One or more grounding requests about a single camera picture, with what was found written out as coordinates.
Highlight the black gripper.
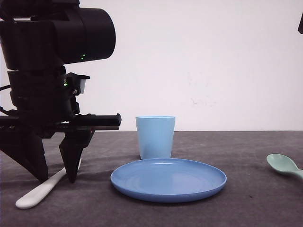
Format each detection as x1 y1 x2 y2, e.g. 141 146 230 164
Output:
0 66 121 183

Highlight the white plastic fork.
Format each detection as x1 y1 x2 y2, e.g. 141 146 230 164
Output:
15 167 67 210

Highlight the light blue plastic cup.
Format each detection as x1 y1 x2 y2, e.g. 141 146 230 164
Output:
136 116 175 159

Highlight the mint green plastic spoon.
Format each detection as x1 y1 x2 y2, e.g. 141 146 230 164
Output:
266 153 303 178

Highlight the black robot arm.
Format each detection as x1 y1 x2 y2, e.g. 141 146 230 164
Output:
298 14 303 34
0 0 121 182

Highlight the blue plastic plate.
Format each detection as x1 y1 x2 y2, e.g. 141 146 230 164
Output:
110 158 227 203

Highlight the grey table cloth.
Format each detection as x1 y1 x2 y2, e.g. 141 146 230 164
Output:
0 131 303 227

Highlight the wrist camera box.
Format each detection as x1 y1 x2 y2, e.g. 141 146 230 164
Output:
66 72 90 96

